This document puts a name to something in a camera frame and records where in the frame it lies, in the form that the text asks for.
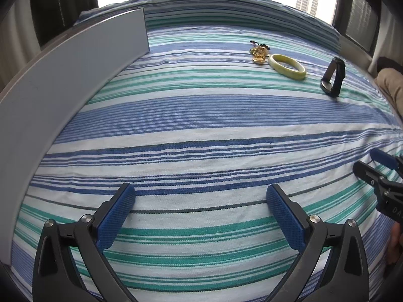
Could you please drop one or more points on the white curtain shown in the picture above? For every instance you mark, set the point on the white curtain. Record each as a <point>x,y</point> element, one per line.
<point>392,31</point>
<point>15,37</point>

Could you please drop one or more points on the blue green striped bedsheet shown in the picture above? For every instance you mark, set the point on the blue green striped bedsheet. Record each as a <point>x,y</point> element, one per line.
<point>204,116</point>

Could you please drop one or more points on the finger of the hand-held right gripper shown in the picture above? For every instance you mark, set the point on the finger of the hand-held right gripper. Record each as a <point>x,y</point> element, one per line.
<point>368,171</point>
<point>384,159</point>

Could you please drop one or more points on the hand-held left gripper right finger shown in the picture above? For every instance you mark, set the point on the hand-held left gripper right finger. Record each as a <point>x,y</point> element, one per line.
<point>285,217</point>

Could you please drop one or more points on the black smart band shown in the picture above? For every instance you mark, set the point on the black smart band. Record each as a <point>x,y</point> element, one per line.
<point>339,80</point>

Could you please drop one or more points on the pale green jade bangle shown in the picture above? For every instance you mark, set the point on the pale green jade bangle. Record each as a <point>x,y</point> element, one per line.
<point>294,75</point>

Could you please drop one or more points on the person's right hand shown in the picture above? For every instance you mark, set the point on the person's right hand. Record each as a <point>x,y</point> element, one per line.
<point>396,245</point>

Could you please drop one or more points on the long grey box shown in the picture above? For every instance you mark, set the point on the long grey box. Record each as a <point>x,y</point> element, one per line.
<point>63,85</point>

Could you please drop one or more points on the dark window blind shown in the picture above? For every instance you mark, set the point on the dark window blind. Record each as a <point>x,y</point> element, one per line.
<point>359,15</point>
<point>63,3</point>

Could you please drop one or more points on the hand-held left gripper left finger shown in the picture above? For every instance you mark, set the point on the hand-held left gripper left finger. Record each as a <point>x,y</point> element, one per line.
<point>116,217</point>

